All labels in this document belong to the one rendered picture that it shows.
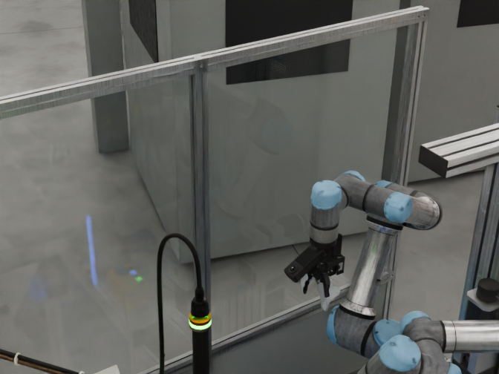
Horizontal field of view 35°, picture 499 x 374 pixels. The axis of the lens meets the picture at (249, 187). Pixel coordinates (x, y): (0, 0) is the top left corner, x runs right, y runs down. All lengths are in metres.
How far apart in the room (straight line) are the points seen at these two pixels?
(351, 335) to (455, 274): 2.56
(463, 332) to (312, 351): 1.31
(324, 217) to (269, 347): 1.02
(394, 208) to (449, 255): 3.14
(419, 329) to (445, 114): 3.92
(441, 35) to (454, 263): 1.48
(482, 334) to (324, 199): 0.49
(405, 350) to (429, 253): 3.45
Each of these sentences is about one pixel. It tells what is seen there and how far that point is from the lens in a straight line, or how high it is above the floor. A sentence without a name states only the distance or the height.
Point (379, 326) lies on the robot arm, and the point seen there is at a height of 1.27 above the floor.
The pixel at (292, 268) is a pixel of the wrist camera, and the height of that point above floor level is 1.62.
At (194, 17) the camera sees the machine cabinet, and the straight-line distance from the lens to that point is 4.19.
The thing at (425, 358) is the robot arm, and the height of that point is 1.67.
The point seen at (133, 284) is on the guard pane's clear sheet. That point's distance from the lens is 2.47.
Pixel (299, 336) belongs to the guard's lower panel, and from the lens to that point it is 3.04.
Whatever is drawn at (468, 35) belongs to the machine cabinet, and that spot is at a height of 1.11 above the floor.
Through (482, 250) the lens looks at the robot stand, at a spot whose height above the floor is 1.61.
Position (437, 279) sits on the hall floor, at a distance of 4.95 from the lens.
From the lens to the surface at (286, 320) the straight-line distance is 2.94.
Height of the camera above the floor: 2.84
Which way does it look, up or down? 30 degrees down
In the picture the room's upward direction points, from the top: 1 degrees clockwise
